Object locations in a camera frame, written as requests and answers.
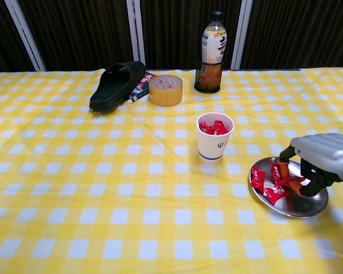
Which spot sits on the white paper cup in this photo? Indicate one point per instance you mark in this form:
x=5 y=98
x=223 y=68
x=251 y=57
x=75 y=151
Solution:
x=208 y=148

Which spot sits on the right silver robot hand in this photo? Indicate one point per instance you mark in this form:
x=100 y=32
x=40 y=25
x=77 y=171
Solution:
x=326 y=155

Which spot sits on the black mesh cup holder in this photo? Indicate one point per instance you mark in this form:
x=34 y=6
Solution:
x=207 y=90

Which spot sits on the yellow white checked tablecloth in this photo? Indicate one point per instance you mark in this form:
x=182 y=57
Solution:
x=103 y=185

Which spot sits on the round steel plate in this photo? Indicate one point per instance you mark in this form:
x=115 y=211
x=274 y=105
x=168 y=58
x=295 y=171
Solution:
x=300 y=204

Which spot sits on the plastic drink bottle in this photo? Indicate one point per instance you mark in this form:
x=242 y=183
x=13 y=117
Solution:
x=214 y=42

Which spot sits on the black rubber slipper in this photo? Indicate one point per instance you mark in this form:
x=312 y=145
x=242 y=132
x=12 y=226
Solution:
x=111 y=91

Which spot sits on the clear packing tape roll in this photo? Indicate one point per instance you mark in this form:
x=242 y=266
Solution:
x=165 y=97

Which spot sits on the dark pleated curtain panel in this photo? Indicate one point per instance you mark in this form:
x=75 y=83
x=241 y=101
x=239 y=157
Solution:
x=3 y=37
x=174 y=31
x=297 y=31
x=80 y=31

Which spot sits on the white partition post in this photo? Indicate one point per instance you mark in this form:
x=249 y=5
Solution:
x=241 y=34
x=135 y=31
x=25 y=34

